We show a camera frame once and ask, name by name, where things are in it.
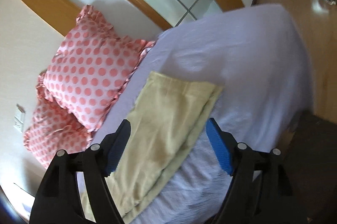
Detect khaki tan pants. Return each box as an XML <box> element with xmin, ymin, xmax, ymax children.
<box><xmin>106</xmin><ymin>72</ymin><xmax>222</xmax><ymax>223</ymax></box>

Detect large pink polka-dot pillow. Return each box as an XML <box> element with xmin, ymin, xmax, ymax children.
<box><xmin>23</xmin><ymin>72</ymin><xmax>93</xmax><ymax>168</ymax></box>

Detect lavender bed sheet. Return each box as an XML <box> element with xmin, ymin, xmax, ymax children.
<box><xmin>94</xmin><ymin>4</ymin><xmax>314</xmax><ymax>223</ymax></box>

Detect small pink polka-dot pillow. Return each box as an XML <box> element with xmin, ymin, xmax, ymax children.
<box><xmin>42</xmin><ymin>5</ymin><xmax>155</xmax><ymax>132</ymax></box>

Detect wooden cabinet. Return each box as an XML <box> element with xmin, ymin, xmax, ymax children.
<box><xmin>256</xmin><ymin>0</ymin><xmax>336</xmax><ymax>122</ymax></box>

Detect white wall switch plate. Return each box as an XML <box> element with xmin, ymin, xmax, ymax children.
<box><xmin>14</xmin><ymin>104</ymin><xmax>26</xmax><ymax>133</ymax></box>

